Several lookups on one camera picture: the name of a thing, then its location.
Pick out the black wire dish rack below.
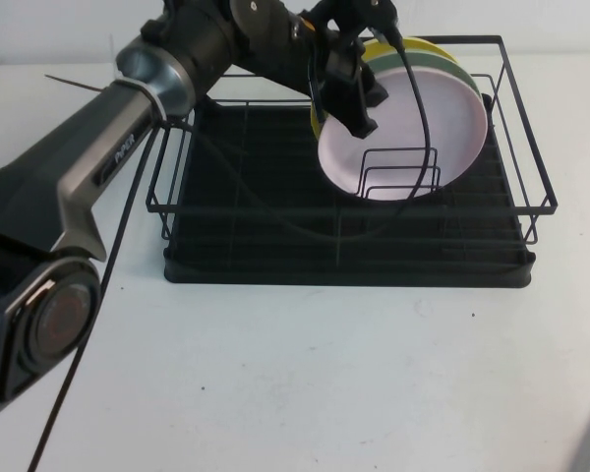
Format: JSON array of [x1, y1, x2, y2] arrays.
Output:
[[146, 33, 558, 247]]

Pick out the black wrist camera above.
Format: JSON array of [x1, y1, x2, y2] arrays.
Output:
[[314, 0, 399, 38]]

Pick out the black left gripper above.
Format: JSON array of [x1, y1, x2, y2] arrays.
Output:
[[319, 41, 389, 140]]

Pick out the green plate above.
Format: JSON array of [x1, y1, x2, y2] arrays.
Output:
[[361, 51, 483, 99]]

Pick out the white cable tie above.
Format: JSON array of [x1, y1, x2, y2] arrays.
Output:
[[43, 73, 173, 127]]

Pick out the pink plate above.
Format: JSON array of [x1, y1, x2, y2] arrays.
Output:
[[317, 67, 489, 204]]

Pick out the short dark gripper cable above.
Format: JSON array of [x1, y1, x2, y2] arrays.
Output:
[[307, 42, 328, 127]]

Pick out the black plastic drip tray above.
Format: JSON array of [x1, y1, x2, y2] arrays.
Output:
[[162, 97, 537, 289]]

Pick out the long black camera cable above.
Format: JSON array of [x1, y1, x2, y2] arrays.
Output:
[[27, 24, 442, 472]]

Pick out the yellow plate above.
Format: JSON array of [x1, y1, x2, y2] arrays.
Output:
[[310, 34, 461, 144]]

